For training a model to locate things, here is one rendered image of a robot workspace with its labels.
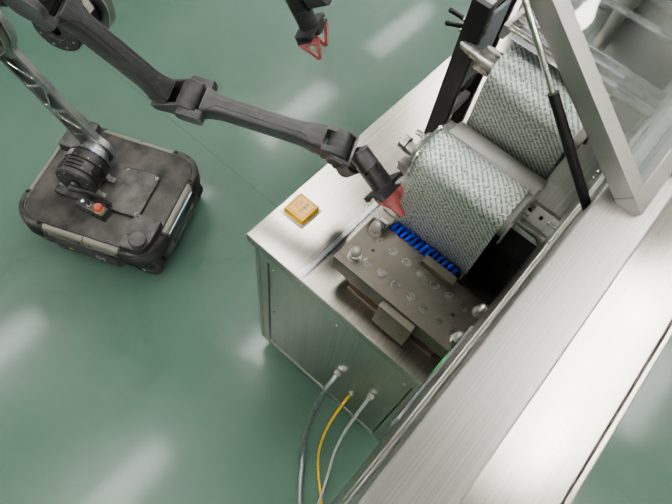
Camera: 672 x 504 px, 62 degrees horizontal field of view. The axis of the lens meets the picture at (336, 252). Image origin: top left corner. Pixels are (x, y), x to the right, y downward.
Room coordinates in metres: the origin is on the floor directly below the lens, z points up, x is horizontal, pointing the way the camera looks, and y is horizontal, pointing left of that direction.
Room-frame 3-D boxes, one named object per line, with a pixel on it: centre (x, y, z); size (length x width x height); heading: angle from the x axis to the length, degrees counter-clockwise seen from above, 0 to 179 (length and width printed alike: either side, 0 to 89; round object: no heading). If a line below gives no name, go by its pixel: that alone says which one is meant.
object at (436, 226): (0.73, -0.23, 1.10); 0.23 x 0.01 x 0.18; 59
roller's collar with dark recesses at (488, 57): (1.07, -0.27, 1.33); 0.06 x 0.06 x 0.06; 59
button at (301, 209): (0.83, 0.12, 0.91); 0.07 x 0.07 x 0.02; 59
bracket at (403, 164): (0.89, -0.14, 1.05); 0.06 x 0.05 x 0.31; 59
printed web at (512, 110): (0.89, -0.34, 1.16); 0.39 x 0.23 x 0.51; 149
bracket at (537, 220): (0.69, -0.42, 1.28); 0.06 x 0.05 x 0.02; 59
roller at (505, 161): (0.88, -0.33, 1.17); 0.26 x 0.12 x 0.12; 59
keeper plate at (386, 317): (0.52, -0.17, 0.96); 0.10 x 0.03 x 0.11; 59
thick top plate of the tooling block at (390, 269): (0.61, -0.21, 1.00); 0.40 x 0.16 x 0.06; 59
